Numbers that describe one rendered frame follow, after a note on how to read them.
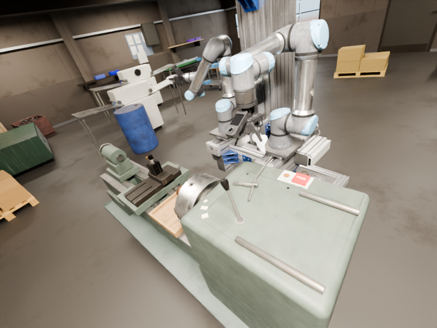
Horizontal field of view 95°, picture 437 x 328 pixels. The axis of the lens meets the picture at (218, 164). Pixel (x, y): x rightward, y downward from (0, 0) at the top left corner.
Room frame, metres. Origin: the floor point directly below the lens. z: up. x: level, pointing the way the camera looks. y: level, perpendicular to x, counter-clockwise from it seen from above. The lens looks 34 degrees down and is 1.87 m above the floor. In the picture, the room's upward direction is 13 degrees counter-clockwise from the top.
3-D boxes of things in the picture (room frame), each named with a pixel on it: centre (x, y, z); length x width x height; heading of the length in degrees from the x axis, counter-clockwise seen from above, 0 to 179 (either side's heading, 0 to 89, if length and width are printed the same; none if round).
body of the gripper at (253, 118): (0.73, -0.15, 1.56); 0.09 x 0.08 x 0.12; 132
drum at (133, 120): (4.07, 1.47, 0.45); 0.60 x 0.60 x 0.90
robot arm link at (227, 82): (1.62, -0.21, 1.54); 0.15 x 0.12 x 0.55; 147
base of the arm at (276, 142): (1.11, -0.42, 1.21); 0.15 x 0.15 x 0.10
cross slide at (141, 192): (1.30, 0.54, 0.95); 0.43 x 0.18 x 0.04; 132
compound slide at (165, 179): (1.32, 0.47, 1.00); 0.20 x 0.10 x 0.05; 42
